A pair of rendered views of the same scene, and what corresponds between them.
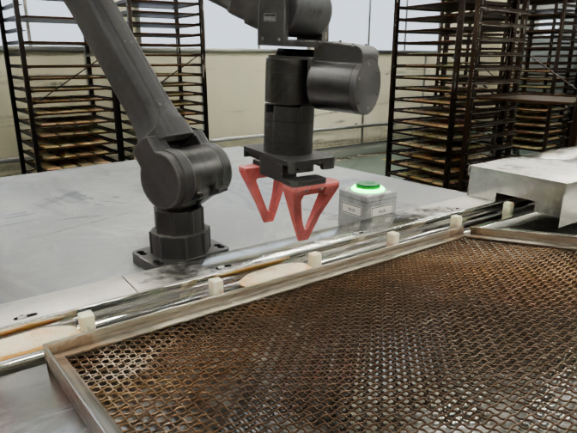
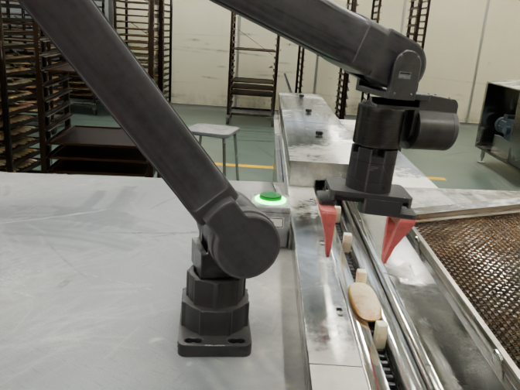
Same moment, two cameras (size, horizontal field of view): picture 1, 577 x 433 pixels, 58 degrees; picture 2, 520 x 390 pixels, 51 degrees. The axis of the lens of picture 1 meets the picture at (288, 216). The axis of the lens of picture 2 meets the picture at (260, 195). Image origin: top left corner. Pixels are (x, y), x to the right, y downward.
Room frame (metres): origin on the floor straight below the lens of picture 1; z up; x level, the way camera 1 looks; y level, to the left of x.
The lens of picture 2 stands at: (0.34, 0.62, 1.19)
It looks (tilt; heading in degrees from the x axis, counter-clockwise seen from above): 17 degrees down; 305
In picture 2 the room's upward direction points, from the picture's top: 4 degrees clockwise
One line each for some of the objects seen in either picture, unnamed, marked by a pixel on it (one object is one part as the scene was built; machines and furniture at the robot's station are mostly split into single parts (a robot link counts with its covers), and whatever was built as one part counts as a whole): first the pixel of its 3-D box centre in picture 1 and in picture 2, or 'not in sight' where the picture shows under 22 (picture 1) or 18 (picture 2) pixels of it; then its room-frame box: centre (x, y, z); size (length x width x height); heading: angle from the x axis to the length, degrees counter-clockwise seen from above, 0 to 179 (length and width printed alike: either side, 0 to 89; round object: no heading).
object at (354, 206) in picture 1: (367, 221); (269, 228); (0.84, -0.13, 0.84); 0.08 x 0.08 x 0.11; 35
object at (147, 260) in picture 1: (179, 233); (215, 300); (0.72, 0.16, 0.86); 0.12 x 0.09 x 0.08; 131
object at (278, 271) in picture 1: (276, 272); (364, 299); (0.59, 0.01, 0.86); 0.10 x 0.04 x 0.01; 125
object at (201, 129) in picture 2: not in sight; (210, 159); (2.86, -2.32, 0.23); 0.36 x 0.36 x 0.46; 22
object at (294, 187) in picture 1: (298, 198); (378, 227); (0.59, -0.01, 0.95); 0.07 x 0.07 x 0.09; 35
